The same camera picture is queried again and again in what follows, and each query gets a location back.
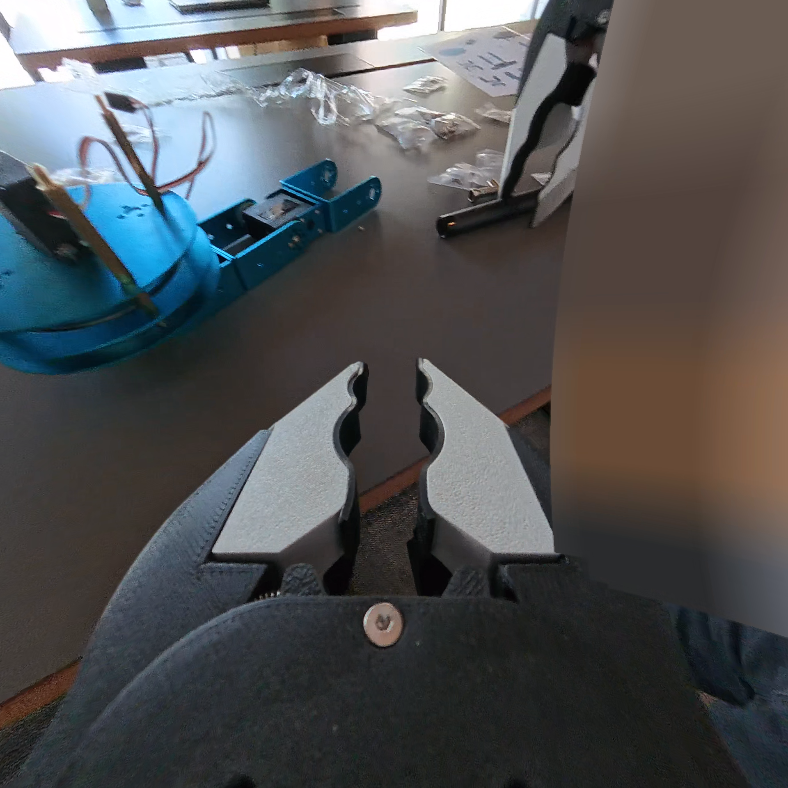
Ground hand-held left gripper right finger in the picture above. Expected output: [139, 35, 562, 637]
[408, 357, 564, 577]

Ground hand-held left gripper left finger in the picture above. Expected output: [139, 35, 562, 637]
[210, 361, 370, 575]

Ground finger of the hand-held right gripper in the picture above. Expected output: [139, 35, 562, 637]
[528, 58, 601, 229]
[497, 32, 573, 201]

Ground black screwdriver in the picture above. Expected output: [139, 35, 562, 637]
[436, 188, 543, 238]

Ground blue metal bracket assembly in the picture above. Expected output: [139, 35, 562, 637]
[200, 159, 383, 290]

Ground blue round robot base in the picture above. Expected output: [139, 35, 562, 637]
[0, 151, 222, 375]

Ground dark grey desk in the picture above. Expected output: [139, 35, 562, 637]
[0, 34, 580, 706]

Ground printed instruction sheet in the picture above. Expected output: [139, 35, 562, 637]
[419, 25, 536, 98]

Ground black servo motor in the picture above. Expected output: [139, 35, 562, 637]
[240, 191, 312, 238]
[0, 151, 93, 266]

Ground dark wooden edged table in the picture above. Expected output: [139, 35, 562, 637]
[12, 0, 419, 69]

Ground person's blue jeans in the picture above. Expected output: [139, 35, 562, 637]
[665, 603, 788, 788]

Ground brass standoff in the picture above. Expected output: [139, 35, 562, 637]
[94, 94, 168, 215]
[32, 163, 166, 326]

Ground grey closed laptop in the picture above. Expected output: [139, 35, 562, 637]
[169, 0, 272, 14]

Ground orange brown servo cable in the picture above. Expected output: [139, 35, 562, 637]
[151, 110, 216, 201]

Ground red white servo cable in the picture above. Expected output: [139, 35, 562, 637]
[77, 91, 162, 192]

